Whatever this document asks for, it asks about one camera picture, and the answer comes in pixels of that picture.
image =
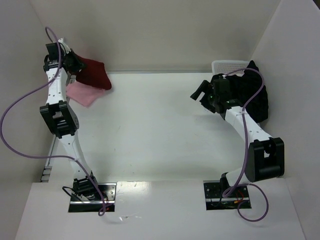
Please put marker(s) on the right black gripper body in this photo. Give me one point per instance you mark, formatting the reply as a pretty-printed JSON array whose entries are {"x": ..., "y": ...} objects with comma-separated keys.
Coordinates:
[{"x": 205, "y": 92}]

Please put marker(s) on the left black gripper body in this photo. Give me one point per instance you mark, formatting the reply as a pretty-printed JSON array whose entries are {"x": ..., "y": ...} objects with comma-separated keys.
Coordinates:
[{"x": 75, "y": 63}]

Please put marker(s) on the dark red t shirt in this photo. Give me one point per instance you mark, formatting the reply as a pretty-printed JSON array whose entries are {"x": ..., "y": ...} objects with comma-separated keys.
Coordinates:
[{"x": 94, "y": 74}]

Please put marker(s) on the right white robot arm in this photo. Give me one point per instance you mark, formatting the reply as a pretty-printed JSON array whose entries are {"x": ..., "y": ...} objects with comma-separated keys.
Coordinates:
[{"x": 264, "y": 156}]

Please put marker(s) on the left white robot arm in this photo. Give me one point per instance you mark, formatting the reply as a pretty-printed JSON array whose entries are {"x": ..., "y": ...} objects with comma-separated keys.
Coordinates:
[{"x": 59, "y": 117}]

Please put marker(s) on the white plastic basket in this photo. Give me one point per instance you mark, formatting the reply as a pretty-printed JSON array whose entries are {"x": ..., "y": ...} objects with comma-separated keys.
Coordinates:
[{"x": 227, "y": 66}]

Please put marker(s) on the pink folded t shirt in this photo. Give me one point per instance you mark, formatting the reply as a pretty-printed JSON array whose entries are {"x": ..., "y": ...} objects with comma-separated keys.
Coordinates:
[{"x": 83, "y": 94}]

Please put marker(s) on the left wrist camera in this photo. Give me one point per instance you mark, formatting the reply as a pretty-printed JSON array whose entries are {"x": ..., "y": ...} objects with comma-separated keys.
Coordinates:
[{"x": 65, "y": 47}]

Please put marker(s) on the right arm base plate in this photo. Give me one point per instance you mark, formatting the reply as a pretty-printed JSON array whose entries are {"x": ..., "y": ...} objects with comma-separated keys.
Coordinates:
[{"x": 214, "y": 200}]

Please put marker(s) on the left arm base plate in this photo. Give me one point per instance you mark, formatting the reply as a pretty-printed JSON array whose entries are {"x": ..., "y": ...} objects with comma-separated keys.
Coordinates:
[{"x": 81, "y": 204}]

